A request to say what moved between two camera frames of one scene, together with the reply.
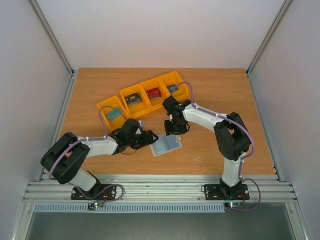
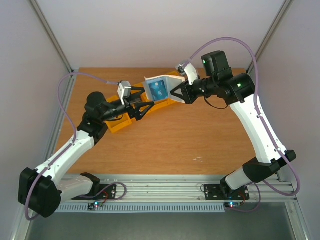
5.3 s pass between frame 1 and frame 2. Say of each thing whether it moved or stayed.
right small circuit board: stayed
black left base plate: stayed
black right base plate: stayed
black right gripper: moved
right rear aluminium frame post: stayed
